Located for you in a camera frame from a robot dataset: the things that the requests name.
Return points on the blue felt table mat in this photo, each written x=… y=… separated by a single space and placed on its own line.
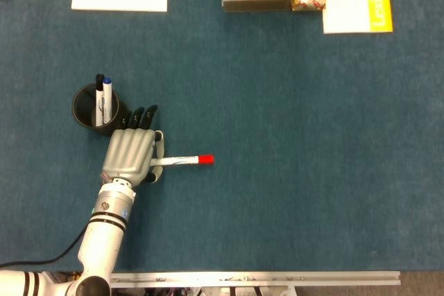
x=277 y=136

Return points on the black marker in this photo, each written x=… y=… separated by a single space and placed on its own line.
x=100 y=102

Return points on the blue-capped white marker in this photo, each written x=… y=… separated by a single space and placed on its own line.
x=107 y=102

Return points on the black mesh pen cup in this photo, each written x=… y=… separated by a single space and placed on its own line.
x=107 y=131

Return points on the aluminium profile rail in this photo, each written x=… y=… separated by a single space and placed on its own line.
x=260 y=278

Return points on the red-capped white marker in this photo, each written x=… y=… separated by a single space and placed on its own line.
x=184 y=160

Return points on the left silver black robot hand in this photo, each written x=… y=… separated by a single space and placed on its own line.
x=128 y=154

